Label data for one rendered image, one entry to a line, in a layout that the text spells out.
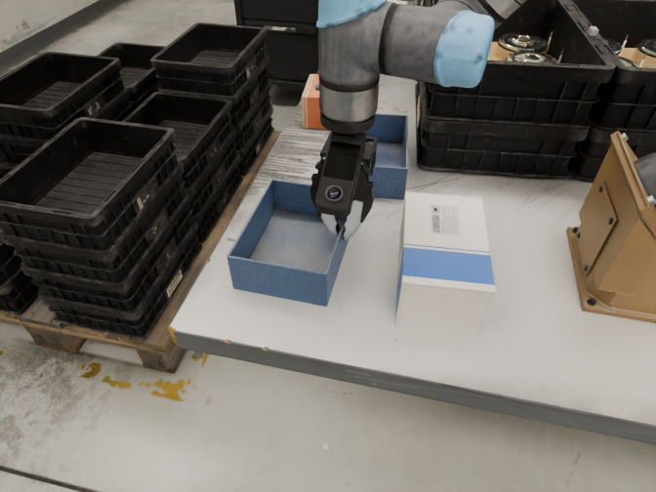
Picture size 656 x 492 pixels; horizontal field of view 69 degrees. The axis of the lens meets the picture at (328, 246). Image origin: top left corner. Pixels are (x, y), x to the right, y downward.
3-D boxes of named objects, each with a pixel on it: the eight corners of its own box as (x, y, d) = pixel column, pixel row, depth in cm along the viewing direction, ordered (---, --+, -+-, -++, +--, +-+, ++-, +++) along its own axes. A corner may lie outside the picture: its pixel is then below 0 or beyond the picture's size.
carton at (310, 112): (375, 106, 116) (377, 77, 111) (372, 132, 108) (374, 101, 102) (310, 102, 118) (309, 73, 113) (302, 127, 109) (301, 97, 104)
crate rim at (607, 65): (613, 83, 79) (619, 69, 77) (430, 74, 81) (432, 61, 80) (558, 7, 108) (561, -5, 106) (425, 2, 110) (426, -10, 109)
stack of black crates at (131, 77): (154, 167, 196) (131, 88, 173) (90, 157, 201) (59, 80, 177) (195, 120, 224) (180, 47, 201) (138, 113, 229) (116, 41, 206)
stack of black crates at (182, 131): (204, 246, 161) (183, 161, 138) (124, 233, 166) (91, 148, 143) (245, 180, 189) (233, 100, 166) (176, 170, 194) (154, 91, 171)
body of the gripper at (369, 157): (376, 171, 73) (383, 98, 65) (366, 205, 67) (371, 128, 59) (328, 164, 74) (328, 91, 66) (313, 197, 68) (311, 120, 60)
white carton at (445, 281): (480, 334, 67) (496, 292, 61) (395, 324, 68) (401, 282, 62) (470, 239, 81) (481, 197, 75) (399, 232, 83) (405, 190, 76)
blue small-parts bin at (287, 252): (326, 307, 71) (326, 274, 66) (232, 288, 73) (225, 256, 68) (354, 222, 85) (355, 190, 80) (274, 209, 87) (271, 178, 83)
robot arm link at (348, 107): (373, 96, 55) (307, 88, 57) (371, 131, 59) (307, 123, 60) (384, 70, 61) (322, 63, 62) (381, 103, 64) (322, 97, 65)
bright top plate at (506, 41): (549, 54, 101) (550, 51, 100) (499, 50, 102) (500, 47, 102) (543, 36, 108) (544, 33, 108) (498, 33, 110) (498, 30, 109)
